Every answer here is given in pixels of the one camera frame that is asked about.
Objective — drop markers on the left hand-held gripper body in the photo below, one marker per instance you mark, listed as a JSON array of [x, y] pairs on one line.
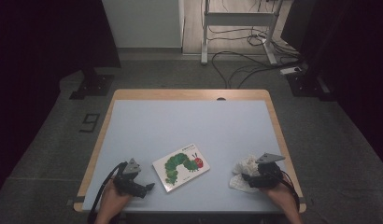
[[125, 182]]

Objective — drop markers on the white cabinet panel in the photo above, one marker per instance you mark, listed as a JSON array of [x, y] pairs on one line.
[[143, 25]]

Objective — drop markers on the white metal desk frame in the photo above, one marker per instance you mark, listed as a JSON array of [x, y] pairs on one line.
[[239, 19]]

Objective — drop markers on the wooden table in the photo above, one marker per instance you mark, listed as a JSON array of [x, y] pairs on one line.
[[192, 94]]

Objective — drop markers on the person's left hand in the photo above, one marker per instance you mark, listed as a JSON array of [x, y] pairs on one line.
[[112, 201]]

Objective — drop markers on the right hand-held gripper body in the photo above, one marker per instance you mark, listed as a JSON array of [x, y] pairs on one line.
[[269, 174]]

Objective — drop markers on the black stand base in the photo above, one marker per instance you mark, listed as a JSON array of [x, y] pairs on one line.
[[94, 85], [306, 85]]

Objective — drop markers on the person's right hand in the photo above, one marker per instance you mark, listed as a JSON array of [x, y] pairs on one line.
[[283, 196]]

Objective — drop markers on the caterpillar picture book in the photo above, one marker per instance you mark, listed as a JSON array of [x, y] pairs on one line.
[[180, 168]]

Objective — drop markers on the white power strip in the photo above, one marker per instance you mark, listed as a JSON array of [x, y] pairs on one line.
[[290, 70]]

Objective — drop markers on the black curtain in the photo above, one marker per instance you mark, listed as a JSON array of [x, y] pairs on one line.
[[31, 77], [351, 62]]

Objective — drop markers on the black floor tape marker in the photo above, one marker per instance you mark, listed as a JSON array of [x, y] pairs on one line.
[[87, 128]]

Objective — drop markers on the white cloth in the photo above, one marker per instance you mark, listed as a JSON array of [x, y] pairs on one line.
[[245, 168]]

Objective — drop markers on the grey tape strip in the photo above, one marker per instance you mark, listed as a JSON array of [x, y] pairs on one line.
[[80, 199], [302, 200]]

